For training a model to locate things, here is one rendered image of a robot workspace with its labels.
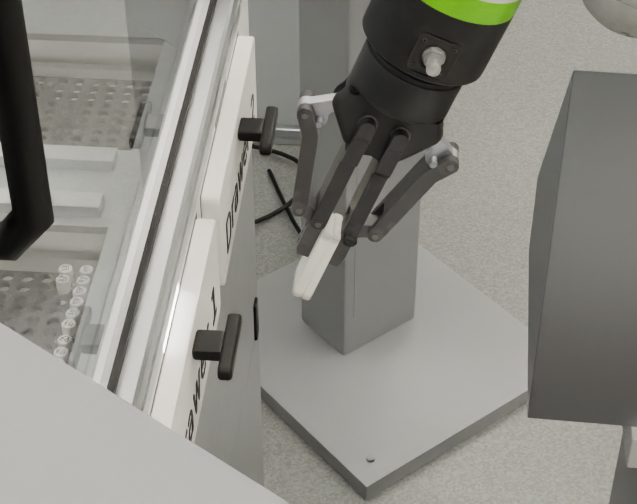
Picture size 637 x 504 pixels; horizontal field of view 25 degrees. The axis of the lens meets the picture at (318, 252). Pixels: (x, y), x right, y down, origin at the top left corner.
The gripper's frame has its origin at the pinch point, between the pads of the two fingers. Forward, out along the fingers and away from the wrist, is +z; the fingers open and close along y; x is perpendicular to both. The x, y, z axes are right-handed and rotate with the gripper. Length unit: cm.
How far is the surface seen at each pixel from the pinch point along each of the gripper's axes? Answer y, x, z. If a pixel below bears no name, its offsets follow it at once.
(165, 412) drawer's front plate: -7.4, -9.8, 11.7
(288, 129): 18, 156, 96
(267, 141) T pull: -3.1, 29.0, 11.6
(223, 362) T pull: -3.5, -2.3, 11.9
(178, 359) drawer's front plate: -7.2, -3.9, 11.6
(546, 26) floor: 71, 207, 80
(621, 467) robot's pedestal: 49, 27, 36
